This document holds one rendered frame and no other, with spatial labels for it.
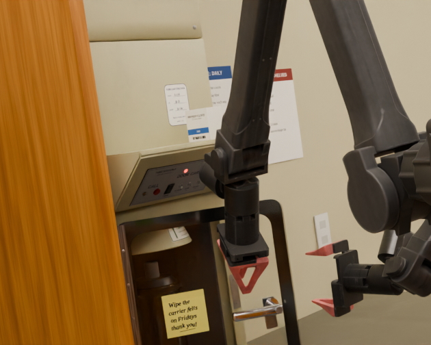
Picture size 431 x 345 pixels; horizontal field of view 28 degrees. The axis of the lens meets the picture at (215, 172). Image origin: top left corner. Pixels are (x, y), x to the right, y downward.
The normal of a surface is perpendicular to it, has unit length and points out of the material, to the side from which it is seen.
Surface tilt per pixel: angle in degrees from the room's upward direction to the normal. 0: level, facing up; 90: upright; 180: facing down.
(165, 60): 90
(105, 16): 90
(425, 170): 79
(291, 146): 90
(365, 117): 87
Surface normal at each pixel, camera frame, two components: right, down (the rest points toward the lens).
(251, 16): -0.86, 0.26
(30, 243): -0.67, 0.14
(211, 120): 0.81, -0.08
